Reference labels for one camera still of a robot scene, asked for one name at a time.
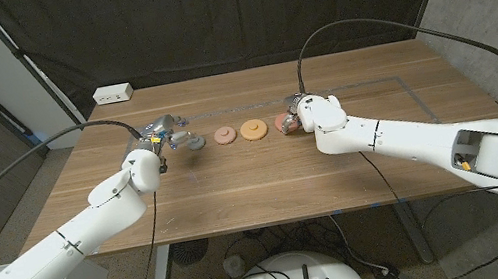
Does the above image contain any grey table leg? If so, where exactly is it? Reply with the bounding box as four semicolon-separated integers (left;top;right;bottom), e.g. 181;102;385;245
391;198;436;270

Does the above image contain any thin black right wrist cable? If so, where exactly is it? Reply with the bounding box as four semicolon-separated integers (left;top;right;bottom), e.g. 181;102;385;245
358;127;498;279

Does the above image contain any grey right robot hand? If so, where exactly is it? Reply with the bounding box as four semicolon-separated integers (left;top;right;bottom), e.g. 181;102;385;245
274;91;317;136

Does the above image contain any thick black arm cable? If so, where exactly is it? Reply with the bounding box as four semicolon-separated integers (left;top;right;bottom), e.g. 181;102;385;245
0;112;155;226
288;0;498;279

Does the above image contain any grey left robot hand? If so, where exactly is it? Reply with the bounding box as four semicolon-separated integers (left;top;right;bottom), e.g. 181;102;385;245
136;109;201;158

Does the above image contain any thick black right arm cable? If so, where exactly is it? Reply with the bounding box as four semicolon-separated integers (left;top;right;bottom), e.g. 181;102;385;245
288;0;498;279

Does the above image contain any small black floor fan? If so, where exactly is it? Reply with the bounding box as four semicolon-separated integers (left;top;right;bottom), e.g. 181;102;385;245
168;236;214;269

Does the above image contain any white power strip box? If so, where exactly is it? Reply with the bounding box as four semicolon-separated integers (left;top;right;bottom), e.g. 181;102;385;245
90;81;136;108

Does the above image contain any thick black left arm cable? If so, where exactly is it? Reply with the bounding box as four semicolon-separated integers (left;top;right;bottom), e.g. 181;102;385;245
0;112;155;226

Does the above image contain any grey round floor object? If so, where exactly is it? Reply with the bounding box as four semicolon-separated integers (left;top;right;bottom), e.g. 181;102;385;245
221;253;248;279

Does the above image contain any pink toy ring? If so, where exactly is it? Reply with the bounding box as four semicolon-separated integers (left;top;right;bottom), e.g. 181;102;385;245
212;123;239;147

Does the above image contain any large orange toy ring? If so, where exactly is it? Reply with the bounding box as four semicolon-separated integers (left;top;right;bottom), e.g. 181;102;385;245
238;116;271;144

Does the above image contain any black backdrop curtain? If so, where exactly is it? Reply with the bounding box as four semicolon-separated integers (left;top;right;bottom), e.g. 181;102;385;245
0;0;474;132

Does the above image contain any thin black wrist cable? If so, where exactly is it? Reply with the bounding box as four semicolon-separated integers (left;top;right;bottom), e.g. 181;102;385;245
32;189;172;279
358;127;498;279

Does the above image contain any small dark grey toy ring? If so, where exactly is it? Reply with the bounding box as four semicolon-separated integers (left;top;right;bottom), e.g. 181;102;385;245
185;134;208;153

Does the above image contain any coral red toy ring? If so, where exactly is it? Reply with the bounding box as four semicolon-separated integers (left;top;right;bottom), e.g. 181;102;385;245
272;110;302;136

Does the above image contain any thin black left wrist cable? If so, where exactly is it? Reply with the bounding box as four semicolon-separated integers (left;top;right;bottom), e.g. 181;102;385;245
32;189;172;279

